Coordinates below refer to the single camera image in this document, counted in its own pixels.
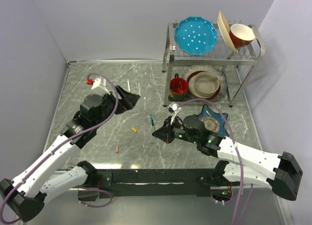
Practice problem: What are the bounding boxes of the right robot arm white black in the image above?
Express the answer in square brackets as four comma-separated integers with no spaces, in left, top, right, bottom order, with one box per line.
[152,115,303,201]

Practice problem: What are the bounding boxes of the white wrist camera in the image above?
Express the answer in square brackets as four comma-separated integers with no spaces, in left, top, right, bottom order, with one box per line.
[86,77,109,95]
[168,102,182,125]

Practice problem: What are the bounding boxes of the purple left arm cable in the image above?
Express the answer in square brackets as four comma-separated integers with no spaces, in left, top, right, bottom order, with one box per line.
[0,73,119,223]

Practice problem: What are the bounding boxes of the beige bowl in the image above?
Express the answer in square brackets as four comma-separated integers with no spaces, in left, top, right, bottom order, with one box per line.
[189,71,221,97]

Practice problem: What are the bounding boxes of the cream plate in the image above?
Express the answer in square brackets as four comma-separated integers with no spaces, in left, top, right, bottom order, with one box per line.
[217,11,238,54]

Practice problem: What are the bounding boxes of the blue pen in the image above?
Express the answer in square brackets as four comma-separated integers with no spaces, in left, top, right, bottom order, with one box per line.
[149,112,156,131]

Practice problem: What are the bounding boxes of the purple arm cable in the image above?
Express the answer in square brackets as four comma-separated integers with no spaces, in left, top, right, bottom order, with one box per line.
[0,73,119,223]
[176,98,254,225]

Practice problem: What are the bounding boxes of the blue star shaped dish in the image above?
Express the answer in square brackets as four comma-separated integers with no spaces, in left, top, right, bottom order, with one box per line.
[195,105,229,136]

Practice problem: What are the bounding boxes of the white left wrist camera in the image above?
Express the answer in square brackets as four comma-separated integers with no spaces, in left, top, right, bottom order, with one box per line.
[86,77,109,95]

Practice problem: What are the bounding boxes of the white pen pink tip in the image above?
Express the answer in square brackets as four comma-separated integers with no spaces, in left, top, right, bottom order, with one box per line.
[127,79,131,93]

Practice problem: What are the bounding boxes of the blue polka dot plate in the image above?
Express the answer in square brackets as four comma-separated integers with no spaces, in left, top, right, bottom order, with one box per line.
[175,17,217,56]

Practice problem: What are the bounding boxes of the dark red plate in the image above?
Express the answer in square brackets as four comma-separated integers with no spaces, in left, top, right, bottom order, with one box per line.
[186,71,222,100]

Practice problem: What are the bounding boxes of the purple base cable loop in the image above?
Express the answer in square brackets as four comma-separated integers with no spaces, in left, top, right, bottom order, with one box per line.
[77,187,115,208]

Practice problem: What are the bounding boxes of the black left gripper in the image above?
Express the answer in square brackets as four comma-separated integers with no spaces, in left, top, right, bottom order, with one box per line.
[93,84,139,129]

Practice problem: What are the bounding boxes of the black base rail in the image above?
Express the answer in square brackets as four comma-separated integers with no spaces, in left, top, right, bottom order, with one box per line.
[82,169,232,197]

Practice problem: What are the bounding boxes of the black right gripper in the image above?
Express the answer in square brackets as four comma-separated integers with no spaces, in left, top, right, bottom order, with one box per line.
[153,115,199,144]

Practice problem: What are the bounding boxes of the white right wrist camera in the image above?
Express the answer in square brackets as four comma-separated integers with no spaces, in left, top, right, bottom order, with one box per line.
[168,102,182,125]

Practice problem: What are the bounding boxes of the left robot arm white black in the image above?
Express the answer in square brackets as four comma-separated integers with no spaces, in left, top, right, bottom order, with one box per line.
[0,86,140,222]

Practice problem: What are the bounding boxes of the red mug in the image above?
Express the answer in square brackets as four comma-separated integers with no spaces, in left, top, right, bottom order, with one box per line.
[169,73,189,102]

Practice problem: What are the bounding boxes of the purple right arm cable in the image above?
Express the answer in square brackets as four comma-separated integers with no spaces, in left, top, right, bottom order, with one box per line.
[176,98,254,225]

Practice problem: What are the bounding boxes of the metal dish rack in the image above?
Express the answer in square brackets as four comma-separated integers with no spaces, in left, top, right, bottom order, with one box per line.
[162,23,266,108]

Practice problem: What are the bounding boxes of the small round patterned saucer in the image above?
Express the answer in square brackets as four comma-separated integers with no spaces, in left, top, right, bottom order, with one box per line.
[201,116,220,132]

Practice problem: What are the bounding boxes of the red white bowl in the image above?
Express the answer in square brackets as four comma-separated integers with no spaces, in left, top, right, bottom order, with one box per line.
[229,24,255,48]

